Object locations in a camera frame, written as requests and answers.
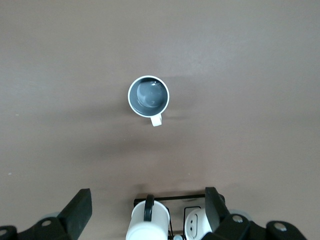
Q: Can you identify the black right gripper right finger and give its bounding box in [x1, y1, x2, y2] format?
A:
[204, 186, 266, 240]

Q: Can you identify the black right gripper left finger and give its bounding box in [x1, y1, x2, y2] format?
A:
[14, 188, 93, 240]

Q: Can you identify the white mug with grey inside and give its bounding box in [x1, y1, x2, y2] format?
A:
[127, 75, 171, 128]

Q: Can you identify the brown table cover sheet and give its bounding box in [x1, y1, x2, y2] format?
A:
[0, 0, 320, 240]

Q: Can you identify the white mug with grey handle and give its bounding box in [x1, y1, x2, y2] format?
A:
[184, 206, 214, 240]

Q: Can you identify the black wire mug rack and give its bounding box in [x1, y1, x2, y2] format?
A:
[133, 192, 209, 240]

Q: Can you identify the white mug with black handle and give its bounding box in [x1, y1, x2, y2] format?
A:
[125, 194, 172, 240]

